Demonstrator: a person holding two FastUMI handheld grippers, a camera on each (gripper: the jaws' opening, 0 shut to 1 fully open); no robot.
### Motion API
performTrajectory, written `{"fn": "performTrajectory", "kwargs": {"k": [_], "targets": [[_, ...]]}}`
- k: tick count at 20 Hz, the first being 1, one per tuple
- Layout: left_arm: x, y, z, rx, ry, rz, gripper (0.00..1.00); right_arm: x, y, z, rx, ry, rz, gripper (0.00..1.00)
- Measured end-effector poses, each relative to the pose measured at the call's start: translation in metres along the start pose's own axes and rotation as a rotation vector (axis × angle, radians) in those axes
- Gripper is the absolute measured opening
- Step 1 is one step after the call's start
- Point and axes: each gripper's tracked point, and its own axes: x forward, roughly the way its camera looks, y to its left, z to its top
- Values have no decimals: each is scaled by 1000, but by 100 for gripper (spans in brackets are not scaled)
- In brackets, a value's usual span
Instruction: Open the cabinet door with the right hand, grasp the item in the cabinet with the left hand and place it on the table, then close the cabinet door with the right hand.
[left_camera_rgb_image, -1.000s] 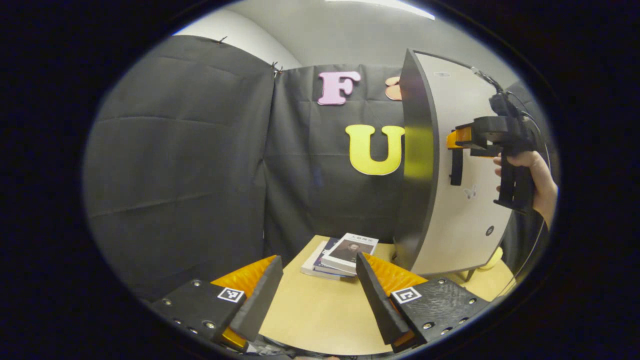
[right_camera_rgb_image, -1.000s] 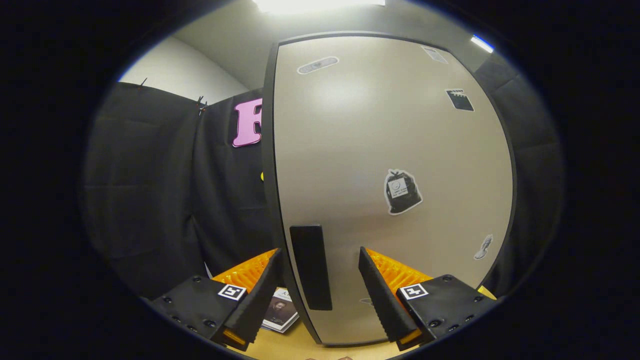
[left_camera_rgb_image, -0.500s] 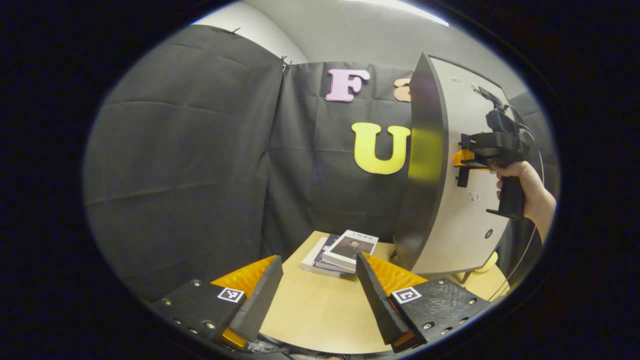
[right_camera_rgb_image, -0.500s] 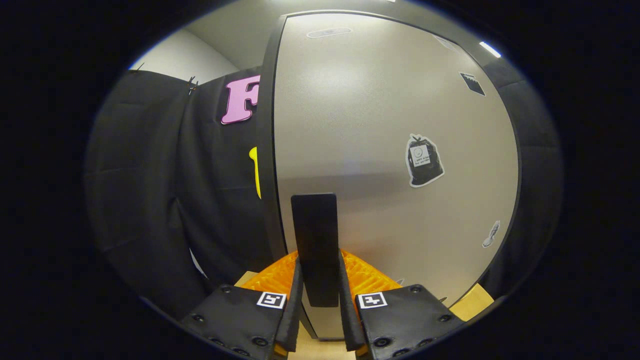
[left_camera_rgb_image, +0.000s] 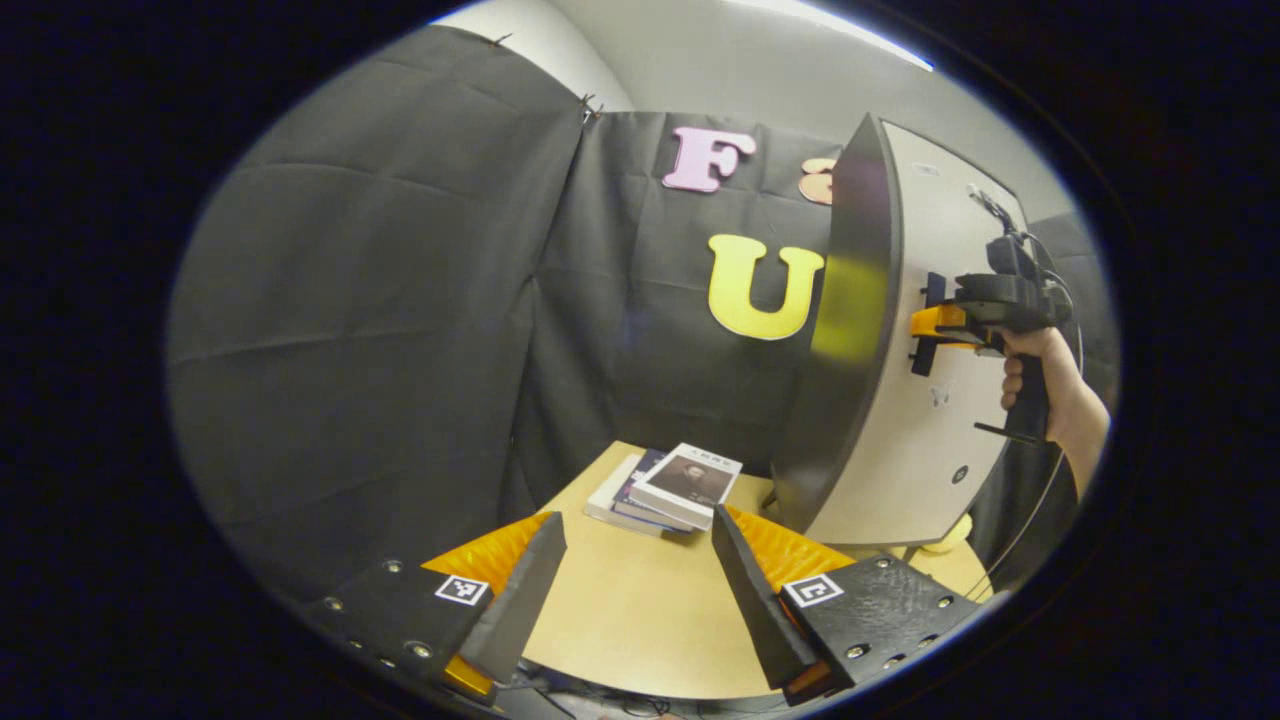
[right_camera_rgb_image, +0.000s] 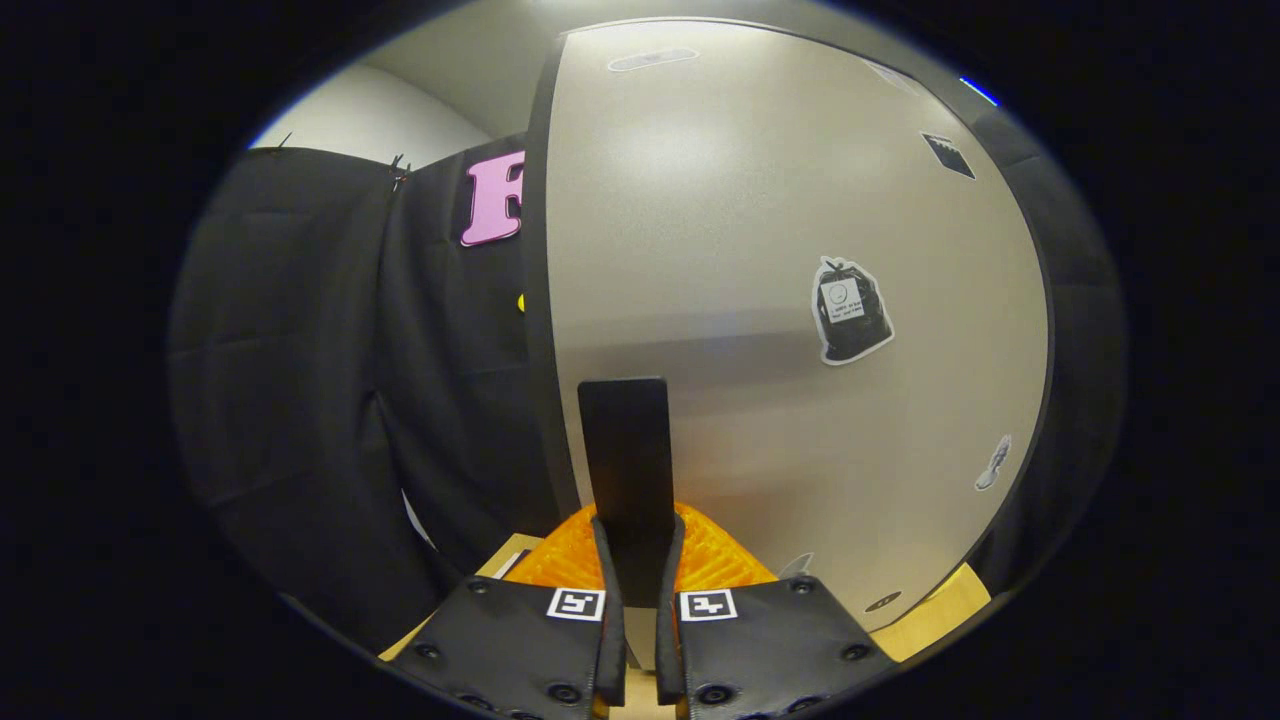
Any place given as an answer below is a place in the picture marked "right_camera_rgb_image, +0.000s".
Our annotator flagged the black cabinet door handle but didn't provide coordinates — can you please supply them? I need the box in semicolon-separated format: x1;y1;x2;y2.
577;377;678;609

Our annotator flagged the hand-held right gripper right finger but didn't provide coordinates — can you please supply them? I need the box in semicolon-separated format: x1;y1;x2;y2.
655;503;896;720

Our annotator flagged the black backdrop cloth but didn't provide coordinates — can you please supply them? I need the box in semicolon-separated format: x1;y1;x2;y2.
168;60;1131;656

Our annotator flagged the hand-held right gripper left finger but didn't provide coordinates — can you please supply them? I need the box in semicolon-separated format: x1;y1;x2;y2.
385;505;628;720

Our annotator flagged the grey cabinet door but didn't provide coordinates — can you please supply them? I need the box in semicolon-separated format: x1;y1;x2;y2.
545;18;1053;633

